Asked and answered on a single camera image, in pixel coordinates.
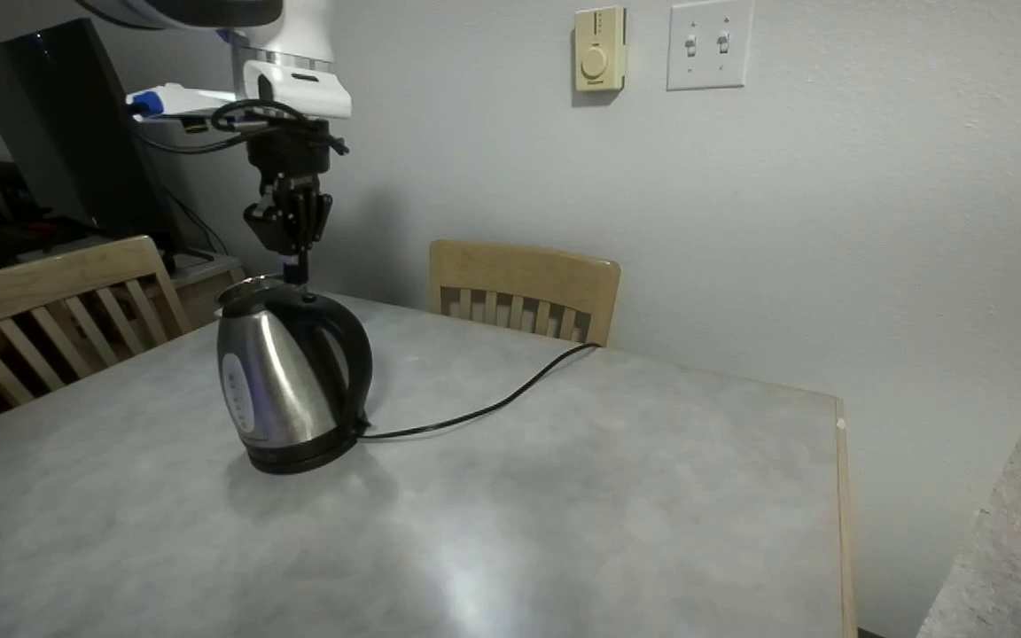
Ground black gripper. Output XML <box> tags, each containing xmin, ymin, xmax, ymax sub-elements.
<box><xmin>241</xmin><ymin>116</ymin><xmax>340</xmax><ymax>286</ymax></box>

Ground stainless steel electric kettle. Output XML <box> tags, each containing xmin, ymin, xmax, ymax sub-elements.
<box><xmin>211</xmin><ymin>272</ymin><xmax>375</xmax><ymax>462</ymax></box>

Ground black kettle power base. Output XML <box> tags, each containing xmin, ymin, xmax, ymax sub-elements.
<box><xmin>241</xmin><ymin>413</ymin><xmax>373</xmax><ymax>478</ymax></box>

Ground light wooden side cabinet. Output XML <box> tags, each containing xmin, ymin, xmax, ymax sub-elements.
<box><xmin>171</xmin><ymin>253</ymin><xmax>249</xmax><ymax>330</ymax></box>

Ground light wooden chair, short slats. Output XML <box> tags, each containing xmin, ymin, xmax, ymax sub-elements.
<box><xmin>426</xmin><ymin>239</ymin><xmax>625</xmax><ymax>350</ymax></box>

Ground tall black panel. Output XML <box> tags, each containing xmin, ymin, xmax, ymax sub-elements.
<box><xmin>0</xmin><ymin>15</ymin><xmax>173</xmax><ymax>245</ymax></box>

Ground light wooden slatted chair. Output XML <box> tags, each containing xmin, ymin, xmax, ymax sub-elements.
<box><xmin>0</xmin><ymin>229</ymin><xmax>198</xmax><ymax>411</ymax></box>

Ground black cable along wall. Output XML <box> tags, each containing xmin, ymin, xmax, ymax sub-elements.
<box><xmin>160</xmin><ymin>180</ymin><xmax>238</xmax><ymax>261</ymax></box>

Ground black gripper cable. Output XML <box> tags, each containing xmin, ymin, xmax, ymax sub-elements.
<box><xmin>206</xmin><ymin>94</ymin><xmax>354</xmax><ymax>161</ymax></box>

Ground white wrist camera, blue end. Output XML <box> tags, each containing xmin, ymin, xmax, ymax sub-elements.
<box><xmin>124</xmin><ymin>81</ymin><xmax>254</xmax><ymax>129</ymax></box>

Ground black kettle power cord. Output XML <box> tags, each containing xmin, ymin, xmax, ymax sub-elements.
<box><xmin>360</xmin><ymin>341</ymin><xmax>602</xmax><ymax>444</ymax></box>

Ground beige wall thermostat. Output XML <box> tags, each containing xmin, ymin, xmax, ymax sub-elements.
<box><xmin>569</xmin><ymin>2</ymin><xmax>632</xmax><ymax>94</ymax></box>

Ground white double light switch plate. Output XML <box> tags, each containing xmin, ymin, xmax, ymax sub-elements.
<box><xmin>665</xmin><ymin>0</ymin><xmax>758</xmax><ymax>94</ymax></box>

